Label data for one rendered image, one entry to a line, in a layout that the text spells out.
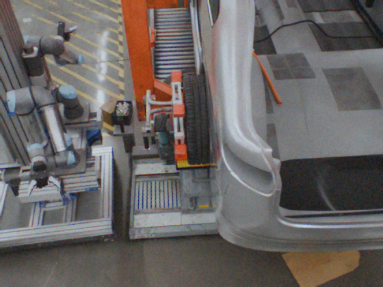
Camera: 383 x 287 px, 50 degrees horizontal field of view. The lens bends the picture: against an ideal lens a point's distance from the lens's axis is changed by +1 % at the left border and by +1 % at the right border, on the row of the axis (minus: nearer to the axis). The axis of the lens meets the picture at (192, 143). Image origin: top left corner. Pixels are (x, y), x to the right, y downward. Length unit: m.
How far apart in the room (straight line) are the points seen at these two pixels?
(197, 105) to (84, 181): 0.95
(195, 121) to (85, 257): 1.42
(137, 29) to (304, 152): 1.41
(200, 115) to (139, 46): 0.72
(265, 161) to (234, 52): 0.60
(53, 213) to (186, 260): 1.10
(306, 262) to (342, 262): 0.26
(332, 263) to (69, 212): 2.05
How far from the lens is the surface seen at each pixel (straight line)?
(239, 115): 1.84
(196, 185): 3.37
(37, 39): 2.89
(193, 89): 2.75
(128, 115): 3.51
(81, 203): 3.42
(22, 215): 3.50
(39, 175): 2.28
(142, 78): 3.21
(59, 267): 3.40
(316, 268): 3.35
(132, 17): 2.93
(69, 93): 3.07
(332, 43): 4.06
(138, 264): 3.28
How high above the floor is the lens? 2.89
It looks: 46 degrees down
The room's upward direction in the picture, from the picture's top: 1 degrees counter-clockwise
